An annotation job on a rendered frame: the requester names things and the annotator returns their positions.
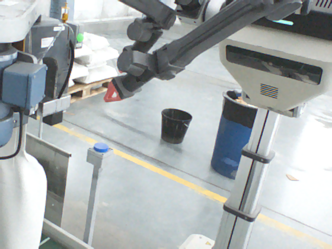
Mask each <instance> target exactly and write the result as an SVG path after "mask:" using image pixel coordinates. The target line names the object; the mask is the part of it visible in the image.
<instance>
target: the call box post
mask: <svg viewBox="0 0 332 249"><path fill-rule="evenodd" d="M102 170H103V168H98V167H96V166H94V167H93V172H92V181H91V190H90V199H88V209H87V217H86V223H85V231H84V240H83V242H84V243H86V244H88V245H89V246H91V244H92V236H93V231H94V223H95V214H96V210H97V205H98V197H99V192H100V184H101V175H102Z"/></svg>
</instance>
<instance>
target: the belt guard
mask: <svg viewBox="0 0 332 249"><path fill-rule="evenodd" d="M5 1H13V2H19V3H17V4H14V5H10V6H7V5H0V43H5V42H17V41H20V40H23V39H24V38H25V36H26V34H27V33H28V31H29V30H30V29H31V27H32V26H33V24H34V23H35V21H36V19H37V18H38V17H39V15H40V14H41V7H42V0H5Z"/></svg>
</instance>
